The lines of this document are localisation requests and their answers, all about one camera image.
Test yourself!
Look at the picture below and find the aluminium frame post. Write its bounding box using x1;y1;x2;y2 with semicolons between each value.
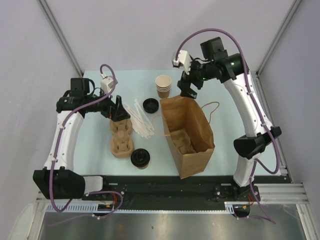
257;0;302;73
36;0;84;77

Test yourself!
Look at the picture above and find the bundle of wrapped straws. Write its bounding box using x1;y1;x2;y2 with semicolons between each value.
123;99;155;139

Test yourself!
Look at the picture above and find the white slotted cable duct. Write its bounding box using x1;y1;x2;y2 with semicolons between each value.
46;201;251;215

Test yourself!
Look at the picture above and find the brown paper coffee cup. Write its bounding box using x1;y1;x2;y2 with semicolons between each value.
137;164;148;170

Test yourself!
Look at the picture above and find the stack of paper cups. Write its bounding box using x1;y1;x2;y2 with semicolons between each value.
155;75;172;99

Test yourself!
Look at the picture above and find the stack of black lids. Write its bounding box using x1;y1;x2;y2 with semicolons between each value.
142;98;159;114

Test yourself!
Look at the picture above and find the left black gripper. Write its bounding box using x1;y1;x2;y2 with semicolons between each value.
85;87;130;122

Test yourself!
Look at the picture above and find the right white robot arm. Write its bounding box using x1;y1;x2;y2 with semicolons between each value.
172;37;282;201

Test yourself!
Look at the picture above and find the black plastic cup lid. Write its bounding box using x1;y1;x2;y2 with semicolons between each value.
130;148;151;167

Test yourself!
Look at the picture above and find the aluminium frame post right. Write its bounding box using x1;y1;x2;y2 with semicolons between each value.
257;0;302;73

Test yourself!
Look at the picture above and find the aluminium frame post left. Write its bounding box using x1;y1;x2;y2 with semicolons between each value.
36;0;84;77

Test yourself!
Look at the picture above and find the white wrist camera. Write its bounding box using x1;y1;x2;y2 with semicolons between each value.
171;50;192;75
100;76;118;96

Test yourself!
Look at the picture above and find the pulp cup carrier tray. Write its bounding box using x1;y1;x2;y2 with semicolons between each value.
109;119;135;159

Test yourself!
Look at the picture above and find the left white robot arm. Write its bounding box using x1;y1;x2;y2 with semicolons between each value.
33;76;130;200

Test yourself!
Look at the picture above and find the brown paper bag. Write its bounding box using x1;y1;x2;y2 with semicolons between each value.
155;95;220;179

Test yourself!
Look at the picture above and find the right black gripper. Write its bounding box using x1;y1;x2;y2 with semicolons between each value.
177;56;215;99

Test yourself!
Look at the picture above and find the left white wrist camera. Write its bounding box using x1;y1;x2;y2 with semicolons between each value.
100;76;118;96

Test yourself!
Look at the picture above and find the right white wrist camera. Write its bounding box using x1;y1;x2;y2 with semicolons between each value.
171;50;192;75

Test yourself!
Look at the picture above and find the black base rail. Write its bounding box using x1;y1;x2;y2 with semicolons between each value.
82;174;292;211

